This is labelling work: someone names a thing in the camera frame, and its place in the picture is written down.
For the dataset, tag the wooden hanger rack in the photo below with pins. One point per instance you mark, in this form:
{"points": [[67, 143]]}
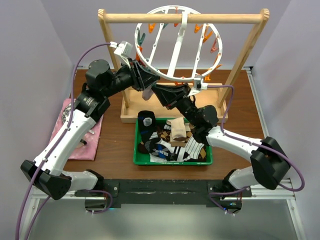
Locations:
{"points": [[257, 20]]}

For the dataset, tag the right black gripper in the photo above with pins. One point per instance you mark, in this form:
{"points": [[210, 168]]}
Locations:
{"points": [[167, 94]]}

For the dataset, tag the white round clip hanger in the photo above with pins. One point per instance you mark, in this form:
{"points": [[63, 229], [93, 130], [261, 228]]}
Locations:
{"points": [[207, 30]]}

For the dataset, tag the green plastic bin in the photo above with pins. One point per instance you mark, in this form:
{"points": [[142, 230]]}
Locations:
{"points": [[143, 159]]}

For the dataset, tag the beige tan sock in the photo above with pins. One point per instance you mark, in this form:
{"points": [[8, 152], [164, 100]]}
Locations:
{"points": [[180, 132]]}

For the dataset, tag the pink cloth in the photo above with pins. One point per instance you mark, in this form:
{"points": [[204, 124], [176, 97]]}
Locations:
{"points": [[87, 147]]}

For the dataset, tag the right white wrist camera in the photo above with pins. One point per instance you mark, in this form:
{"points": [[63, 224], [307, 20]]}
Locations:
{"points": [[198, 85]]}

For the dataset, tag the black blue sports sock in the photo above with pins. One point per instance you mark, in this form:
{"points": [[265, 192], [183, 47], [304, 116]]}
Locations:
{"points": [[155, 146]]}

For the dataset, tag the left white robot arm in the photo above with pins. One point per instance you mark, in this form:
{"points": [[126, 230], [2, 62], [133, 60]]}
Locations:
{"points": [[46, 171]]}

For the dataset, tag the white black striped sock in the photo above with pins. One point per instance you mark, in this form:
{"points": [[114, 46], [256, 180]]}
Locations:
{"points": [[194, 151]]}

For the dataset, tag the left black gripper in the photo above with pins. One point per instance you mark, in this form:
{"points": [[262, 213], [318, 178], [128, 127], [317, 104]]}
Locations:
{"points": [[147, 78]]}

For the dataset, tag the grey sock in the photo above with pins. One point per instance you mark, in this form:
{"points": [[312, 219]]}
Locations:
{"points": [[147, 93]]}

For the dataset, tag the blue patterned plate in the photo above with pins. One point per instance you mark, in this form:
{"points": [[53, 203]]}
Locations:
{"points": [[66, 113]]}

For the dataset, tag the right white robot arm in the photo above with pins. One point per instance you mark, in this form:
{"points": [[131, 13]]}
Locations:
{"points": [[268, 164]]}

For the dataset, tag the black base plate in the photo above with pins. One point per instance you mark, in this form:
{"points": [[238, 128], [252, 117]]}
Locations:
{"points": [[172, 192]]}

